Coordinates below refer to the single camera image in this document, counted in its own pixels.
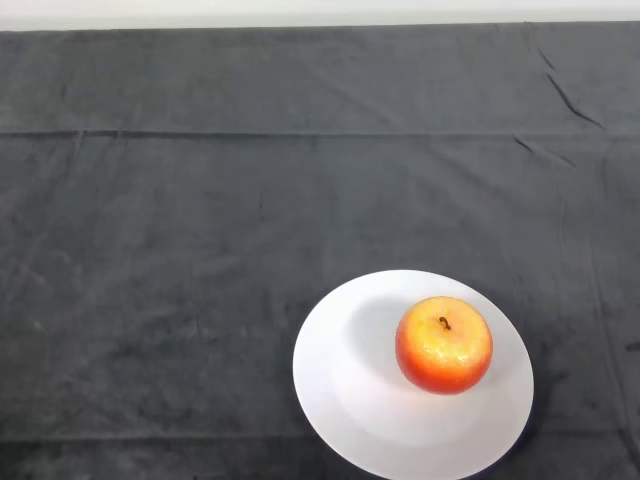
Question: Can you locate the red yellow apple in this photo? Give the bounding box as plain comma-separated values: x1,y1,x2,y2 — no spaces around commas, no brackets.
395,296,494,396

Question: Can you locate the white round plate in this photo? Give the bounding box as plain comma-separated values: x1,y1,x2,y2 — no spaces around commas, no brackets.
292,269,535,480

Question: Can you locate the black cloth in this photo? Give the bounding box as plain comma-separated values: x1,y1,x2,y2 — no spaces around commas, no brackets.
0,20,640,480

